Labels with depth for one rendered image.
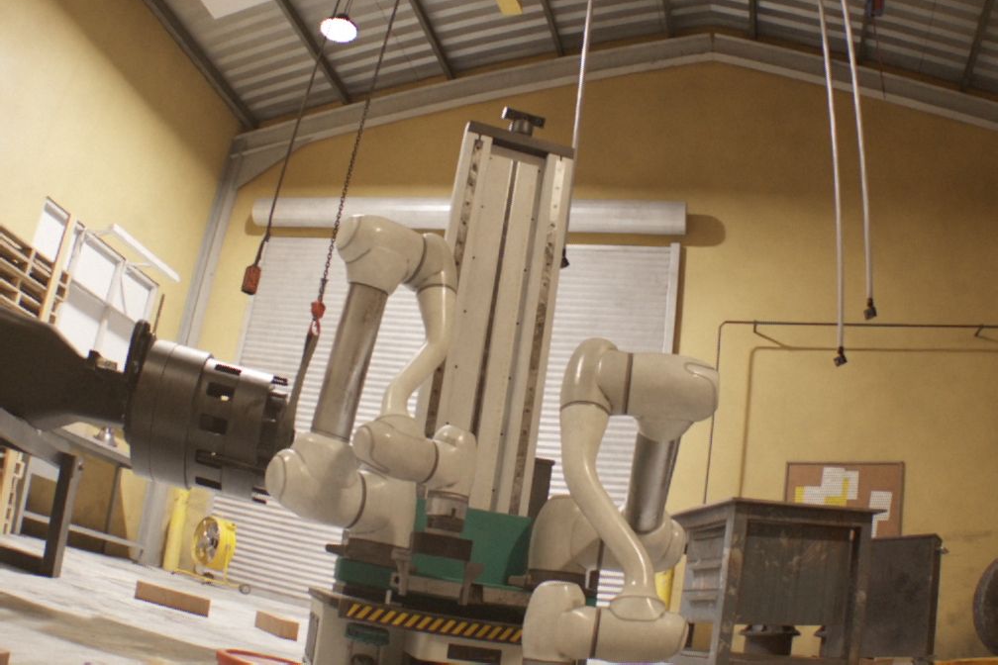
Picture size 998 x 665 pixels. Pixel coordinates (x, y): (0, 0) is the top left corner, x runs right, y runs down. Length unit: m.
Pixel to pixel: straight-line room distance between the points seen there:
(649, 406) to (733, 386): 6.72
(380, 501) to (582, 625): 0.76
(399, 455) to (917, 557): 4.38
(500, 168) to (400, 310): 6.67
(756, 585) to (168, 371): 2.34
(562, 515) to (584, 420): 0.57
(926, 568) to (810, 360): 3.52
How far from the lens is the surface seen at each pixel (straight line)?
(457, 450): 1.88
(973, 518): 8.58
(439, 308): 2.11
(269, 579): 9.26
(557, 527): 2.23
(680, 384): 1.75
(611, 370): 1.75
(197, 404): 3.14
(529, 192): 2.71
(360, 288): 2.08
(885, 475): 8.40
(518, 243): 2.63
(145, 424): 3.16
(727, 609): 3.26
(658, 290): 8.78
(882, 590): 5.73
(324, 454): 2.01
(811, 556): 3.53
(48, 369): 3.40
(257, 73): 10.74
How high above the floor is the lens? 0.36
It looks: 24 degrees up
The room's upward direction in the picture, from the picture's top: 8 degrees clockwise
